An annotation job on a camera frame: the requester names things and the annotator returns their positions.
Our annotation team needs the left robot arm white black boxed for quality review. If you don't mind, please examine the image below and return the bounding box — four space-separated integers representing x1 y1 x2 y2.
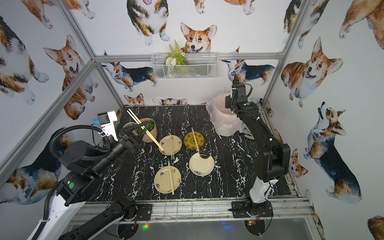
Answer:
29 122 149 240

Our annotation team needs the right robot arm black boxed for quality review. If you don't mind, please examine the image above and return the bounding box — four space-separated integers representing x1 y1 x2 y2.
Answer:
225 77 291 204

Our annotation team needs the tan pot green plant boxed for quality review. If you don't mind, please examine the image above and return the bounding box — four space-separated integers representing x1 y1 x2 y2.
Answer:
134 117 159 143

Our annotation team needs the white bin with plastic bag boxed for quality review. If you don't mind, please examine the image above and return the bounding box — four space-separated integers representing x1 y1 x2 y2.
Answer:
206 88 245 137

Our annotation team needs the cream plate upper left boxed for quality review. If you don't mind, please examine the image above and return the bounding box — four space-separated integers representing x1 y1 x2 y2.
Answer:
159 135 182 156

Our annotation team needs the cream plate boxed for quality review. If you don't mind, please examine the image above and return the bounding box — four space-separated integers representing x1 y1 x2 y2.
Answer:
154 166 182 194
159 135 182 156

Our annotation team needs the grey glove blue cuff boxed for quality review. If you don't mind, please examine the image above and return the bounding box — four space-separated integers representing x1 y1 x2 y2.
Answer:
240 126 255 140

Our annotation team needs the cream plate front left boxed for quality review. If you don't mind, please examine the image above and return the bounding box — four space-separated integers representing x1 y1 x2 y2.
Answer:
154 166 182 194

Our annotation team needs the yellow patterned dark-rimmed plate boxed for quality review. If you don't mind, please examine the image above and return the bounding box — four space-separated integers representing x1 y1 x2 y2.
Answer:
183 132 205 150

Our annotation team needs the cream plate chipped right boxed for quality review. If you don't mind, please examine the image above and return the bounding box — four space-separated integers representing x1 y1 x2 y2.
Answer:
189 152 215 177

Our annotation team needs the green fern white flower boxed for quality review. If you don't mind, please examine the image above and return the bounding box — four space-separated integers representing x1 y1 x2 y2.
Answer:
165 41 187 74

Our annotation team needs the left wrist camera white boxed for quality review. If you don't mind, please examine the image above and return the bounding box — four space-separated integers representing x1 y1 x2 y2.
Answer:
91 111 118 141

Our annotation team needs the white wire wall basket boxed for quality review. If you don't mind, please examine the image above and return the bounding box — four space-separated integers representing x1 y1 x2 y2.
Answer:
151 53 219 80

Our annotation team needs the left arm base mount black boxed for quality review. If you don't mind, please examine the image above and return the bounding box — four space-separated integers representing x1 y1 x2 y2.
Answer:
119 204 153 222

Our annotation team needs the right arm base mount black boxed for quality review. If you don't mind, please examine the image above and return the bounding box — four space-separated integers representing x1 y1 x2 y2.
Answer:
229 199 274 219

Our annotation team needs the aluminium front rail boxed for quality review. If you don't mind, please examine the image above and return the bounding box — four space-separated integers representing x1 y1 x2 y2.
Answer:
77 196 319 224

